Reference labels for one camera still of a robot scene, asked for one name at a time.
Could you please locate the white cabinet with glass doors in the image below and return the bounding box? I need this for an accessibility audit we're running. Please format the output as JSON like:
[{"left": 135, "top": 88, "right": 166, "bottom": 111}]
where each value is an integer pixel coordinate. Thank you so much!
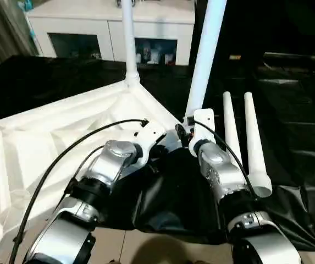
[{"left": 25, "top": 0, "right": 196, "bottom": 66}]

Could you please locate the black plastic mat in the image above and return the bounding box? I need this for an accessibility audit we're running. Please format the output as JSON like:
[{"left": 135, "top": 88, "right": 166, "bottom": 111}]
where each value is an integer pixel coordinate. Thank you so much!
[{"left": 0, "top": 52, "right": 315, "bottom": 251}]

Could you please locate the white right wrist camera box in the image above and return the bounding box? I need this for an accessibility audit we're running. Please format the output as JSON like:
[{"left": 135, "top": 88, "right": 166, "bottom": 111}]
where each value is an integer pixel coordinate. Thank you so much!
[{"left": 182, "top": 108, "right": 215, "bottom": 156}]

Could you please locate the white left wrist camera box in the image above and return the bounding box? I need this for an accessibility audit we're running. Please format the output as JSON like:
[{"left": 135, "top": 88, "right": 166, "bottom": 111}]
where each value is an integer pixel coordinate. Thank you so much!
[{"left": 130, "top": 122, "right": 167, "bottom": 166}]

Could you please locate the white plastic table top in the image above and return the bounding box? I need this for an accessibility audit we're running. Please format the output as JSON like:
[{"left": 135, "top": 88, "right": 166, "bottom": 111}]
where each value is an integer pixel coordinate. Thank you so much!
[{"left": 0, "top": 77, "right": 183, "bottom": 259}]

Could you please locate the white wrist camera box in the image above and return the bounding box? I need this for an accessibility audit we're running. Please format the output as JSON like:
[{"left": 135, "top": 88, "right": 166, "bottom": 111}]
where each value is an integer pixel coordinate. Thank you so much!
[
  {"left": 182, "top": 108, "right": 215, "bottom": 156},
  {"left": 130, "top": 122, "right": 167, "bottom": 166}
]

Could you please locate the white plastic table leg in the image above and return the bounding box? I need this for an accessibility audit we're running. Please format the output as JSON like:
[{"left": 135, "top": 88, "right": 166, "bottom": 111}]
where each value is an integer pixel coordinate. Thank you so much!
[
  {"left": 120, "top": 0, "right": 142, "bottom": 86},
  {"left": 243, "top": 91, "right": 273, "bottom": 198},
  {"left": 184, "top": 0, "right": 228, "bottom": 119},
  {"left": 222, "top": 91, "right": 252, "bottom": 183}
]

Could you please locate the tall clear bottle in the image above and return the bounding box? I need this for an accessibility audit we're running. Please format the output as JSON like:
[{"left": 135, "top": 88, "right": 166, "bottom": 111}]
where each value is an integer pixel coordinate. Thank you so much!
[{"left": 151, "top": 46, "right": 161, "bottom": 64}]

